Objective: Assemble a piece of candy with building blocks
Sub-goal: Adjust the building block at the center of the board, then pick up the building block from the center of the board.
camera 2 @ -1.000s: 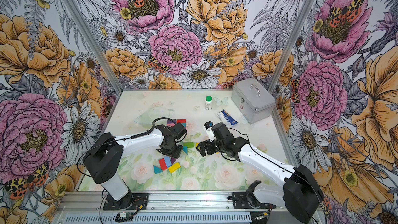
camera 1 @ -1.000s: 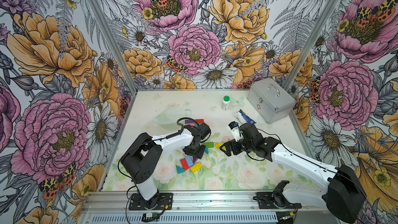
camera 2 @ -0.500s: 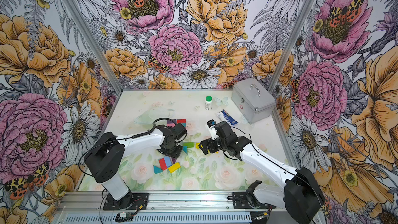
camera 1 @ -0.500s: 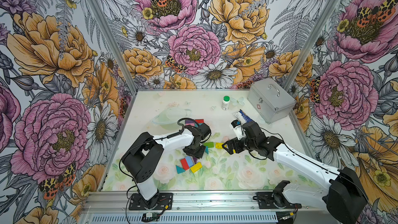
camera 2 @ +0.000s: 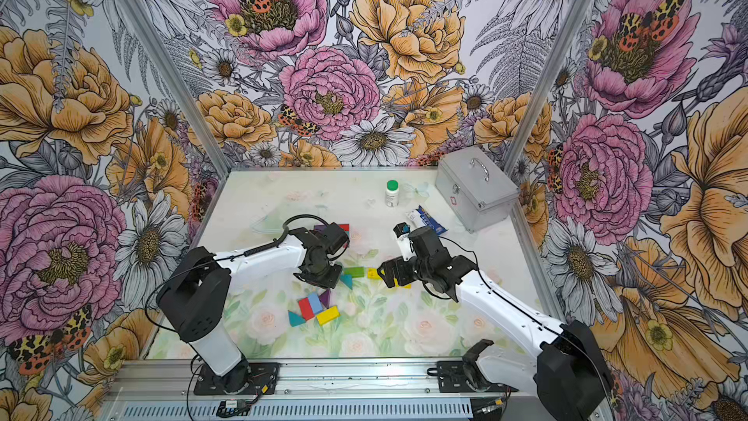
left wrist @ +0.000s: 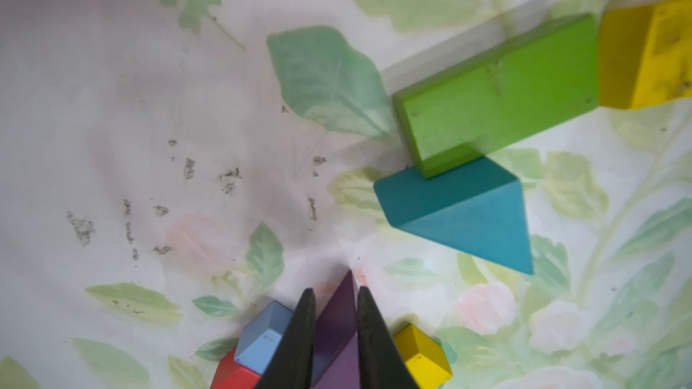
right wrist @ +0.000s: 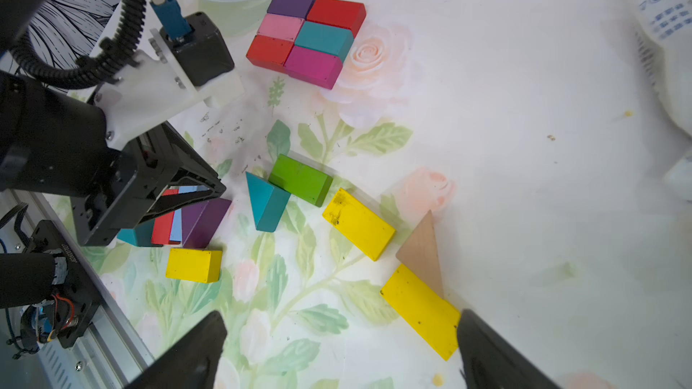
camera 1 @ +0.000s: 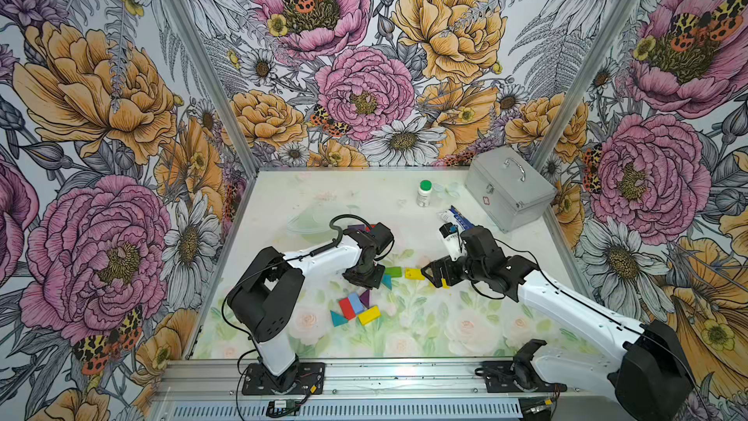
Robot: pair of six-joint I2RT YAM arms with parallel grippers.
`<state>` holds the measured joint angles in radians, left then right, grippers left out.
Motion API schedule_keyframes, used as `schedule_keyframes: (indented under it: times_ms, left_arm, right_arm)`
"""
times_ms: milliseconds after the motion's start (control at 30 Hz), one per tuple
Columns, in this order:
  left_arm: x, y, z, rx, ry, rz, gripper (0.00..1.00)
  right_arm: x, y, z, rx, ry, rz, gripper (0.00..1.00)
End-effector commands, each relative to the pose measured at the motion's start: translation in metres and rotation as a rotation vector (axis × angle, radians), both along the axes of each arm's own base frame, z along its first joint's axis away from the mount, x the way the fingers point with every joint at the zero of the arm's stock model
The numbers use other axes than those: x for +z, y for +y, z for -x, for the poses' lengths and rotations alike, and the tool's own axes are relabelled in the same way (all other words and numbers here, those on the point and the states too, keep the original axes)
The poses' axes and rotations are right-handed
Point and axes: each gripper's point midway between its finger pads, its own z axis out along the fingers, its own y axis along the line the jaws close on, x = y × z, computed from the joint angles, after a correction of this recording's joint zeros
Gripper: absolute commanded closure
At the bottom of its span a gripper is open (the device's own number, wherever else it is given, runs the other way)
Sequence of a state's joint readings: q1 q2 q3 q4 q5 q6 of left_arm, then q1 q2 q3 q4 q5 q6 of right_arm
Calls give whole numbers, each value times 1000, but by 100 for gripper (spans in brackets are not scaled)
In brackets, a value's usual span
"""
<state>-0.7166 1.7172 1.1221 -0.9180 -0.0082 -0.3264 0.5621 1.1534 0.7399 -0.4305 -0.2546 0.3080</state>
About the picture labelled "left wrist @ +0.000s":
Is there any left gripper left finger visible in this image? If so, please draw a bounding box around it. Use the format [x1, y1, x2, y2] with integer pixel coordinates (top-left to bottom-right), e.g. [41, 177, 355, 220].
[255, 288, 316, 389]

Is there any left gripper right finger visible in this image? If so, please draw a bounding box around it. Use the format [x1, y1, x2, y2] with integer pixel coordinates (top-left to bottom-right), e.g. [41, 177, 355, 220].
[357, 286, 419, 389]

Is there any purple triangular block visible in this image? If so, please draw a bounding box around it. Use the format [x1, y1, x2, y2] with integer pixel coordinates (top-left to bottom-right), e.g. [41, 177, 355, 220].
[312, 271, 360, 389]

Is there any teal triangular block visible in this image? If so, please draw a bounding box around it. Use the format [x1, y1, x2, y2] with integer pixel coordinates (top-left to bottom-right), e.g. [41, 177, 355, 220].
[374, 158, 534, 275]

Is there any green rectangular block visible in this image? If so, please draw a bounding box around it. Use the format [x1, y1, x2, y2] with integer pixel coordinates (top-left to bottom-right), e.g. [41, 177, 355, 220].
[393, 14, 599, 178]

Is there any light blue block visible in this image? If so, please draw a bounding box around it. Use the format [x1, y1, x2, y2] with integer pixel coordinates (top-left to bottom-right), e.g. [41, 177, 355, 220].
[234, 301, 294, 375]

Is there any yellow block lower cluster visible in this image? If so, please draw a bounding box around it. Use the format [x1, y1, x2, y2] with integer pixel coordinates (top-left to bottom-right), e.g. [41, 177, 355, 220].
[394, 324, 453, 389]

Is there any red block lower cluster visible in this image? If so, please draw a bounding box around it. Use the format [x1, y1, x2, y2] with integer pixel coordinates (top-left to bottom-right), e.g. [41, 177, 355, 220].
[210, 350, 261, 389]

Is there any yellow block near green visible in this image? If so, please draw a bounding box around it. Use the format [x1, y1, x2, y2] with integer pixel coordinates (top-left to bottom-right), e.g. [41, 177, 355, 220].
[598, 0, 691, 110]

